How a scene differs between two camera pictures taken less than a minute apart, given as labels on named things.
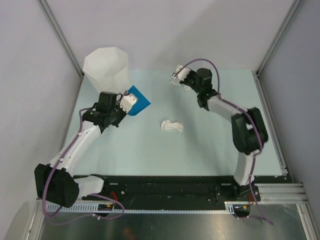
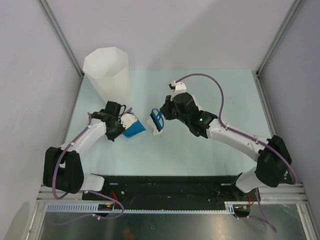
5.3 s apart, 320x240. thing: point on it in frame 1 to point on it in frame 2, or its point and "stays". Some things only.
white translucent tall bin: [107, 68] stays
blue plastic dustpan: [142, 102] to [135, 129]
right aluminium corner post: [274, 46] stays
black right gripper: [184, 82] to [166, 109]
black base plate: [178, 190] stays
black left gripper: [123, 114] to [112, 137]
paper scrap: [167, 125] to [151, 122]
